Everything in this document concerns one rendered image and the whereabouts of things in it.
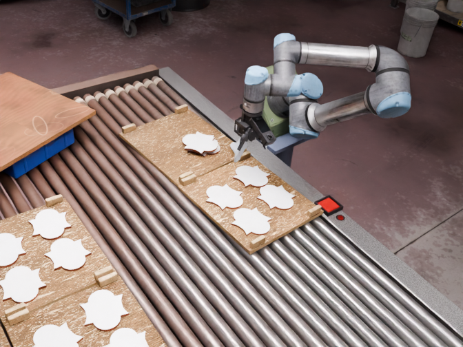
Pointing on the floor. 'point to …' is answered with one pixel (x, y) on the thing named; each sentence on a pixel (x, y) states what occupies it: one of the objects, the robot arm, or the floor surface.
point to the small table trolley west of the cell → (120, 7)
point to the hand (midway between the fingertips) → (251, 157)
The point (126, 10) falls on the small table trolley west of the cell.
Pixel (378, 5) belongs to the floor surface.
